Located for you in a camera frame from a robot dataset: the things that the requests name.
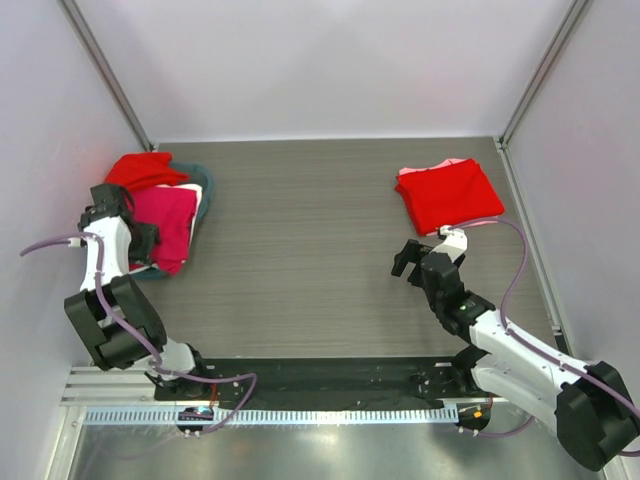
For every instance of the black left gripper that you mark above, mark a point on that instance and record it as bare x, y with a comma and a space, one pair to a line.
150, 236

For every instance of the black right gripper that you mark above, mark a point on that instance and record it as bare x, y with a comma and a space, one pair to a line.
417, 263

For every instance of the magenta pink t shirt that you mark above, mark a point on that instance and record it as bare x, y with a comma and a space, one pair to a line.
172, 210

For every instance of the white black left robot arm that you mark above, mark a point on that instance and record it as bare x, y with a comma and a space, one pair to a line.
115, 321

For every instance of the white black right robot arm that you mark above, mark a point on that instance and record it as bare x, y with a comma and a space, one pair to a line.
586, 405

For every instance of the red t shirt in basket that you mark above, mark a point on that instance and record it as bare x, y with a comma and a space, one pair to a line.
139, 171

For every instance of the white black printed t shirt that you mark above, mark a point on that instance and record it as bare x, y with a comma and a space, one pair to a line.
197, 189

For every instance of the teal laundry basket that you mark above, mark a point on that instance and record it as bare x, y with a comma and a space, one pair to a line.
197, 174

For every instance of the folded red t shirt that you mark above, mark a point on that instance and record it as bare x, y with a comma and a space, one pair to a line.
447, 195

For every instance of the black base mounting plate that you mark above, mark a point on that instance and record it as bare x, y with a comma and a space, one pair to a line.
328, 384

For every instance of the aluminium front rail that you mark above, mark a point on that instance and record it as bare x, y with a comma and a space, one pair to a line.
90, 386

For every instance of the slotted white cable duct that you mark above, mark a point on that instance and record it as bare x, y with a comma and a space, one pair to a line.
199, 415

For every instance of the left aluminium frame post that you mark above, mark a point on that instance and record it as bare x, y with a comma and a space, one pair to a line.
83, 31

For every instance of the aluminium frame post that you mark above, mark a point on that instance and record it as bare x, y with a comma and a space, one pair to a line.
83, 31
559, 41

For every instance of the right aluminium frame post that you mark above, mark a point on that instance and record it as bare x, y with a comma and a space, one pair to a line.
559, 41

